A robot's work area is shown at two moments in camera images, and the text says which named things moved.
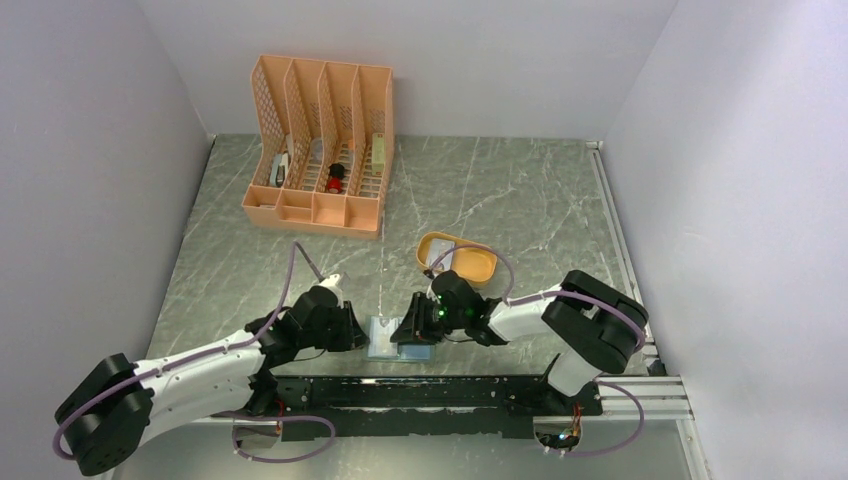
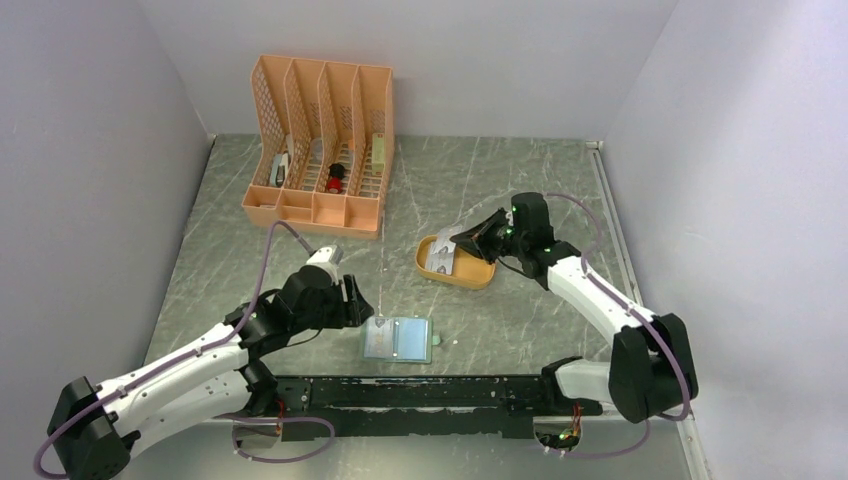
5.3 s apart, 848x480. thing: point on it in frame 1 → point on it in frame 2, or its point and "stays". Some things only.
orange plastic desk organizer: (323, 144) stays
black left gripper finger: (350, 333) → (360, 310)
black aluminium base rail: (424, 407) stays
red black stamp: (337, 172) stays
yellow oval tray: (475, 263) stays
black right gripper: (414, 326) → (479, 236)
